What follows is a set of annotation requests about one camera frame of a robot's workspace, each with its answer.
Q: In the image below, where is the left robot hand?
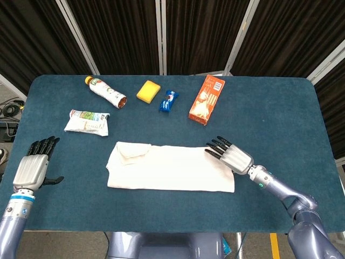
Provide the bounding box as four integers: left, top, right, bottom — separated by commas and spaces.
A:
12, 135, 65, 192

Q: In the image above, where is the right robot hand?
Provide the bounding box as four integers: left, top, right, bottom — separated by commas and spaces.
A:
204, 135, 255, 175

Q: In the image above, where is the white snack bag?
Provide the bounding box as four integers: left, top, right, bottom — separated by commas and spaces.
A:
64, 108, 111, 137

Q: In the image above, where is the white cloth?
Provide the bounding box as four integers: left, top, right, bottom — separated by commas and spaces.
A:
106, 141, 236, 193

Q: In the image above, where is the orange cardboard box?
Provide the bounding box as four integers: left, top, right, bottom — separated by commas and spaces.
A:
188, 74, 226, 127

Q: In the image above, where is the metal table leg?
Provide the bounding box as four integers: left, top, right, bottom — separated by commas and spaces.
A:
236, 232, 245, 259

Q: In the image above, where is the blue snack packet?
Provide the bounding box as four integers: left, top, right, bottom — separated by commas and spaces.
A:
158, 90, 180, 113

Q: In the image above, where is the yellow-capped drink bottle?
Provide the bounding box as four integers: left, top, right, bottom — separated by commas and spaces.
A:
85, 76, 128, 109

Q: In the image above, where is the grey-blue robot torso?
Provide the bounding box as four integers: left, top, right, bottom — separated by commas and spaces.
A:
107, 231, 225, 259

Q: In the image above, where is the yellow sponge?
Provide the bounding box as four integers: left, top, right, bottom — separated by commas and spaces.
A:
136, 80, 162, 104

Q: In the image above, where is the coiled black floor cable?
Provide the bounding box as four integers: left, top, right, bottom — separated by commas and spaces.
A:
0, 99, 25, 118

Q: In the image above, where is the white screen frame post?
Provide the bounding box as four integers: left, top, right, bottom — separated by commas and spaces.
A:
155, 0, 168, 76
307, 39, 345, 85
224, 0, 260, 77
55, 0, 101, 76
0, 73, 27, 101

